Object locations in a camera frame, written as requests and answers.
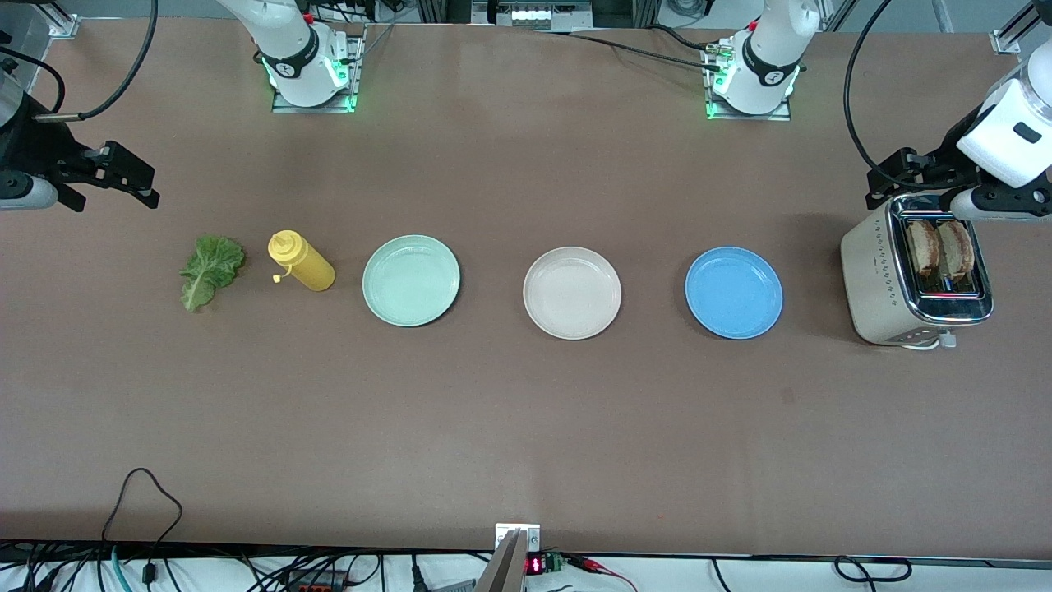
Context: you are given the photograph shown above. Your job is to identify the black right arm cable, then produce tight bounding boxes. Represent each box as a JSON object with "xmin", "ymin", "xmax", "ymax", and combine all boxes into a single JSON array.
[{"xmin": 33, "ymin": 0, "xmax": 159, "ymax": 123}]

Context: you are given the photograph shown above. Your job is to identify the lit control box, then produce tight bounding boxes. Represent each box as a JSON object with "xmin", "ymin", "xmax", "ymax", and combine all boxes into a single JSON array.
[{"xmin": 471, "ymin": 0, "xmax": 594, "ymax": 32}]

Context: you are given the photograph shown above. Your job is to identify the silver mounting bracket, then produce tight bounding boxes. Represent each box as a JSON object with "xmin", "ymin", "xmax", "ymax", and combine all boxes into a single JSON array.
[{"xmin": 495, "ymin": 524, "xmax": 541, "ymax": 553}]

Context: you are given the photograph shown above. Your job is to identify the thin black curved cable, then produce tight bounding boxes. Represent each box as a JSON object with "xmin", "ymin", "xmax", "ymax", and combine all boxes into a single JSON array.
[{"xmin": 0, "ymin": 45, "xmax": 66, "ymax": 113}]

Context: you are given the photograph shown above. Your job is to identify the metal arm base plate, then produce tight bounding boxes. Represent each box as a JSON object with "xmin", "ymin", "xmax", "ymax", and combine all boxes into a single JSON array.
[
  {"xmin": 271, "ymin": 23, "xmax": 367, "ymax": 114},
  {"xmin": 703, "ymin": 37, "xmax": 794, "ymax": 122}
]

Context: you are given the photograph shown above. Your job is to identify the beige plate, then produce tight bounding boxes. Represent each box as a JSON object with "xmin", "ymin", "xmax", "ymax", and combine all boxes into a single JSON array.
[{"xmin": 523, "ymin": 247, "xmax": 622, "ymax": 340}]

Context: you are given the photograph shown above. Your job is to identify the aluminium frame profile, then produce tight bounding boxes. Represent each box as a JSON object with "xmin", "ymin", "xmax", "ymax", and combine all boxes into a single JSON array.
[
  {"xmin": 33, "ymin": 0, "xmax": 81, "ymax": 39},
  {"xmin": 990, "ymin": 0, "xmax": 1052, "ymax": 55}
]

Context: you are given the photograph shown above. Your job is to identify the mint green plate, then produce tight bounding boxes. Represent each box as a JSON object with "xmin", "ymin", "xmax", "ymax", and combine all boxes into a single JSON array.
[{"xmin": 362, "ymin": 235, "xmax": 461, "ymax": 327}]

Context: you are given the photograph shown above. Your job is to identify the grey camera mount bar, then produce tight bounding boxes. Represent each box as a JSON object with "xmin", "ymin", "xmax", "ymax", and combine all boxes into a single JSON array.
[{"xmin": 475, "ymin": 530, "xmax": 527, "ymax": 592}]

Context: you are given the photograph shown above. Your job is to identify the black looped cable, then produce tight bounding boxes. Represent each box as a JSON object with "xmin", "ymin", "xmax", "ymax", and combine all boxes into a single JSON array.
[{"xmin": 100, "ymin": 468, "xmax": 183, "ymax": 589}]

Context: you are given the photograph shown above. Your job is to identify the white toaster power cord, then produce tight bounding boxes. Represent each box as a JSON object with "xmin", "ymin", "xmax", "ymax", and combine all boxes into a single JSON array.
[{"xmin": 902, "ymin": 329, "xmax": 959, "ymax": 353}]

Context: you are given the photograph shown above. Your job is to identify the short black tabletop cable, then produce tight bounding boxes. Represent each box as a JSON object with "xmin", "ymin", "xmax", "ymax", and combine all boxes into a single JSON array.
[{"xmin": 648, "ymin": 23, "xmax": 716, "ymax": 54}]

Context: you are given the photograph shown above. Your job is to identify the beige chrome toaster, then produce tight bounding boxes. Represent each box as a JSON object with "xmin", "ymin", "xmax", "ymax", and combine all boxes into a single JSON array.
[{"xmin": 840, "ymin": 194, "xmax": 994, "ymax": 346}]

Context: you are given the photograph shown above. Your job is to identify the toasted bread slice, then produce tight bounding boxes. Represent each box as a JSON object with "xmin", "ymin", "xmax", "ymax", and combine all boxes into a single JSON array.
[
  {"xmin": 906, "ymin": 219, "xmax": 942, "ymax": 278},
  {"xmin": 937, "ymin": 220, "xmax": 976, "ymax": 279}
]

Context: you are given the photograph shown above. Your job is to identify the yellow squeeze bottle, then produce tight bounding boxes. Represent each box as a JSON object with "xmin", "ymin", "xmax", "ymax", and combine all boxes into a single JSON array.
[{"xmin": 268, "ymin": 230, "xmax": 336, "ymax": 292}]

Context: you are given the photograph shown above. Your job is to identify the blue plate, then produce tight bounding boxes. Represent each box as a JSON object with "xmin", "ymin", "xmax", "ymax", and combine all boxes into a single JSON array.
[{"xmin": 685, "ymin": 247, "xmax": 784, "ymax": 340}]

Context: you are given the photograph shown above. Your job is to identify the green lettuce leaf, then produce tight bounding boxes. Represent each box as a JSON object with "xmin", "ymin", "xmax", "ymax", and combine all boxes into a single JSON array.
[{"xmin": 180, "ymin": 235, "xmax": 247, "ymax": 312}]

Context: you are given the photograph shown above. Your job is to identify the black coiled cable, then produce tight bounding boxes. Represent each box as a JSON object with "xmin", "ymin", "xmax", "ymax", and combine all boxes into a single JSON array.
[{"xmin": 834, "ymin": 556, "xmax": 913, "ymax": 583}]

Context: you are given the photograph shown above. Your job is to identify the long black tabletop cable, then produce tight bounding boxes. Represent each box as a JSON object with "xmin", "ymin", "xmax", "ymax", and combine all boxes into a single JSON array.
[{"xmin": 533, "ymin": 29, "xmax": 726, "ymax": 73}]

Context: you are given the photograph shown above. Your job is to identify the red clip lead wires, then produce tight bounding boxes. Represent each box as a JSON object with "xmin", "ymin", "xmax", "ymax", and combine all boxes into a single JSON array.
[{"xmin": 567, "ymin": 553, "xmax": 638, "ymax": 591}]

